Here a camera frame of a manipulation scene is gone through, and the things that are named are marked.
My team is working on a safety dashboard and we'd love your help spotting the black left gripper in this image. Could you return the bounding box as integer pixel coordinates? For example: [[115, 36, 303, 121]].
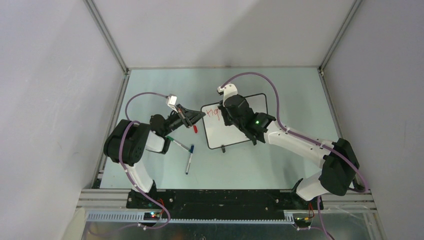
[[162, 104, 206, 136]]

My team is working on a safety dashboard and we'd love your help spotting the white whiteboard black frame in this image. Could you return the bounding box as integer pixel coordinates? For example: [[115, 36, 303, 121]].
[[200, 93, 268, 150]]

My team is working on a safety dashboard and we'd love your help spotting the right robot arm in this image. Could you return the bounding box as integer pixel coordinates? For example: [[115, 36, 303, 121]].
[[218, 94, 359, 209]]

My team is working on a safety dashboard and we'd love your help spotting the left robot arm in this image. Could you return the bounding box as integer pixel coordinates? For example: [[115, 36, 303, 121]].
[[103, 104, 206, 208]]

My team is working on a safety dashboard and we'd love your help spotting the green whiteboard marker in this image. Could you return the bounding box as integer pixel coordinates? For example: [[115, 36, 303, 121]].
[[166, 136, 191, 152]]

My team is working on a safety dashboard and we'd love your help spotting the blue whiteboard marker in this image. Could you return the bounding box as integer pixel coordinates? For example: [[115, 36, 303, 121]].
[[185, 144, 195, 175]]

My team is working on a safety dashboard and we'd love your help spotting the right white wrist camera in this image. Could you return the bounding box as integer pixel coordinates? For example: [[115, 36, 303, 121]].
[[217, 83, 238, 106]]

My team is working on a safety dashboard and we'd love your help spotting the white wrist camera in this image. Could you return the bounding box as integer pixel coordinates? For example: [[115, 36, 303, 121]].
[[166, 94, 178, 111], [217, 83, 238, 106]]

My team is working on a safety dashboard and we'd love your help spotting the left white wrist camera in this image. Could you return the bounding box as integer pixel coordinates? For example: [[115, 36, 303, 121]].
[[166, 94, 178, 111]]

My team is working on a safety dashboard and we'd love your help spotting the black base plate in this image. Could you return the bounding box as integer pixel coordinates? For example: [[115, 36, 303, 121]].
[[126, 189, 324, 220]]

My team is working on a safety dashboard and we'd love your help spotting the right aluminium frame rail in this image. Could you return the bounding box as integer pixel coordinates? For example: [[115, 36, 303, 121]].
[[317, 0, 363, 190]]

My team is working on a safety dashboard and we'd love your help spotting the aluminium frame rail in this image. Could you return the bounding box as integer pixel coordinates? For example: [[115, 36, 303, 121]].
[[84, 0, 129, 189], [317, 0, 363, 190]]

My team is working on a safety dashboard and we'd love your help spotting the grey cable duct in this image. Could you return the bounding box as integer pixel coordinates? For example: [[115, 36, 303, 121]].
[[86, 211, 295, 225]]

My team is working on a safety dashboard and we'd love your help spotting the left aluminium frame rail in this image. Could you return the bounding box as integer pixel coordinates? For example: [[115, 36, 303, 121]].
[[84, 0, 129, 189]]

